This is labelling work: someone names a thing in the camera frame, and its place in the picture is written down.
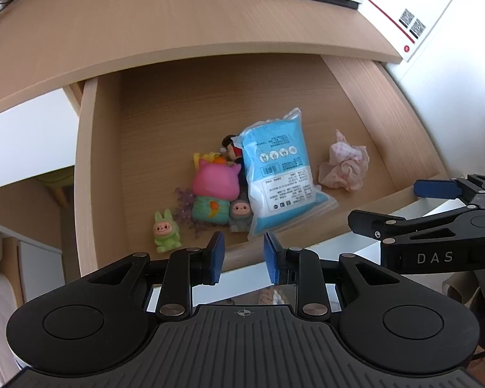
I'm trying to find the yellow toy figure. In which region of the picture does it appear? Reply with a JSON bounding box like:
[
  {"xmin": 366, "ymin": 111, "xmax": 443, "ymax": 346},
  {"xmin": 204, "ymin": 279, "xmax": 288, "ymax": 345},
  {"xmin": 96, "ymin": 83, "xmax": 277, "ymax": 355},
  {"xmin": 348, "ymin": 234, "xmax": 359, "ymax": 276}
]
[{"xmin": 192, "ymin": 151, "xmax": 228, "ymax": 169}]

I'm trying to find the wooden drawer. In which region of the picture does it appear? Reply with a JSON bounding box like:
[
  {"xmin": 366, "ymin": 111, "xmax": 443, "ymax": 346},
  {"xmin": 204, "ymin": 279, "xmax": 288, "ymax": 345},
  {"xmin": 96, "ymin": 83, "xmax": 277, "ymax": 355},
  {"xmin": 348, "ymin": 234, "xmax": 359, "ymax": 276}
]
[{"xmin": 62, "ymin": 54, "xmax": 453, "ymax": 287}]

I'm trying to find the blue and white packet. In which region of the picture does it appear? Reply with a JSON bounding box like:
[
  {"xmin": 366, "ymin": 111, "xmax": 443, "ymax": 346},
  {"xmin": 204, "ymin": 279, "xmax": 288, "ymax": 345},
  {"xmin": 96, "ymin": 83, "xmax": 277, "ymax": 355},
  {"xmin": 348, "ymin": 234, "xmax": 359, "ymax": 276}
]
[{"xmin": 231, "ymin": 107, "xmax": 340, "ymax": 242}]

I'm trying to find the pink-headed teal toy figure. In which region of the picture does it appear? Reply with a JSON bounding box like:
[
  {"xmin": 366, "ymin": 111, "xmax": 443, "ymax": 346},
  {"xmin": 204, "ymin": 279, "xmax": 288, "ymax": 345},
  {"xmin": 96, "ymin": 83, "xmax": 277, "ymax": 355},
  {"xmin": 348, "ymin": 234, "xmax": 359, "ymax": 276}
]
[{"xmin": 191, "ymin": 158, "xmax": 243, "ymax": 226}]

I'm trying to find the black-haired doll keychain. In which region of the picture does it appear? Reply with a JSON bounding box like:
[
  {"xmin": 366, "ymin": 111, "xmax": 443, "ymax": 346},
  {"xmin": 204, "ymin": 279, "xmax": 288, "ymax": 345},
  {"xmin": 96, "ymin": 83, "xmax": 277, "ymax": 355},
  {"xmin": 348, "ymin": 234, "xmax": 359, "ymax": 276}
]
[{"xmin": 219, "ymin": 134, "xmax": 245, "ymax": 163}]

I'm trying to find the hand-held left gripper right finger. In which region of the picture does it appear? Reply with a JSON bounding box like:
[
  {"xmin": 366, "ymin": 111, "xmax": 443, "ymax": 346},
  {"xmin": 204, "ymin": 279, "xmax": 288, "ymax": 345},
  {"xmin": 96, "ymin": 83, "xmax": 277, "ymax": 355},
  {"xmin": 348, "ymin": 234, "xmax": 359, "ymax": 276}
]
[{"xmin": 264, "ymin": 231, "xmax": 408, "ymax": 323}]

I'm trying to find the purple crystal trinket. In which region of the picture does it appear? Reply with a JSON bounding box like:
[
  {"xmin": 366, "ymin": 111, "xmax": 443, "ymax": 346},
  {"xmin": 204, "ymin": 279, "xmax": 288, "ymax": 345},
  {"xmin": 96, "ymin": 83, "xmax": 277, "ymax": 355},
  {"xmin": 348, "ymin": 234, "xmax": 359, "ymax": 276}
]
[{"xmin": 174, "ymin": 188, "xmax": 208, "ymax": 240}]

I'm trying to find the green bunny toy figure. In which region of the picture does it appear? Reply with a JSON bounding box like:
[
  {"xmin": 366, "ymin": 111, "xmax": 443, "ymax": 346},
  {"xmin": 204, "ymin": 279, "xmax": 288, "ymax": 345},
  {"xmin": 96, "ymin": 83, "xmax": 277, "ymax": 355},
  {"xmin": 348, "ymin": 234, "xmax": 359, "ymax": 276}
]
[{"xmin": 152, "ymin": 209, "xmax": 184, "ymax": 253}]

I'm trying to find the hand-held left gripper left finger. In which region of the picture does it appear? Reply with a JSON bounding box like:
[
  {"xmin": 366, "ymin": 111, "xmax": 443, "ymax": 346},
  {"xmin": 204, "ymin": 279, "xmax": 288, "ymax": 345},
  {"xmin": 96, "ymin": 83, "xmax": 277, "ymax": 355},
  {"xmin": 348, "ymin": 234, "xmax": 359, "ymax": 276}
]
[{"xmin": 79, "ymin": 231, "xmax": 226, "ymax": 323}]

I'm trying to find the pink cloth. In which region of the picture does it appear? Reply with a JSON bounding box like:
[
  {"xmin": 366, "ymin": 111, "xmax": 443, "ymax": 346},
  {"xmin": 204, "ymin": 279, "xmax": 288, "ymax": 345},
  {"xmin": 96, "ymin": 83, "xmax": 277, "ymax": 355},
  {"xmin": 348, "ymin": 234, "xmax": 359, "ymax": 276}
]
[{"xmin": 317, "ymin": 129, "xmax": 371, "ymax": 192}]

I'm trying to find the grey bunny toy figure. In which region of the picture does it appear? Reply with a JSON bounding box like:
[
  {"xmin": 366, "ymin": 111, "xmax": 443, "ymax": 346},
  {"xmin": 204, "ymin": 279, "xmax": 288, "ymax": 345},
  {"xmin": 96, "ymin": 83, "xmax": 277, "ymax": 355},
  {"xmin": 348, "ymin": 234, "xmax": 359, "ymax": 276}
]
[{"xmin": 228, "ymin": 199, "xmax": 253, "ymax": 233}]

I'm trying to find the white box with red print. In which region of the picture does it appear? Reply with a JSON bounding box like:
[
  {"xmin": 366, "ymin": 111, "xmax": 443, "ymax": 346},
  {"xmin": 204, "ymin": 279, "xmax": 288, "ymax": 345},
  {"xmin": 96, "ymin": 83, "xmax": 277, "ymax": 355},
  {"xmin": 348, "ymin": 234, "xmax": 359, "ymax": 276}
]
[{"xmin": 365, "ymin": 0, "xmax": 472, "ymax": 64}]

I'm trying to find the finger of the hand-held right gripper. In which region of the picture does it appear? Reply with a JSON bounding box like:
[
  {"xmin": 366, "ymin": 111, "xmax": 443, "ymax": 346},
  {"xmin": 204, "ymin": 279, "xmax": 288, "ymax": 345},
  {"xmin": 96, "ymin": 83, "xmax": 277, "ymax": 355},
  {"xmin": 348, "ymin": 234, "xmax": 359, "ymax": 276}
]
[
  {"xmin": 348, "ymin": 206, "xmax": 470, "ymax": 245},
  {"xmin": 413, "ymin": 174, "xmax": 485, "ymax": 205}
]

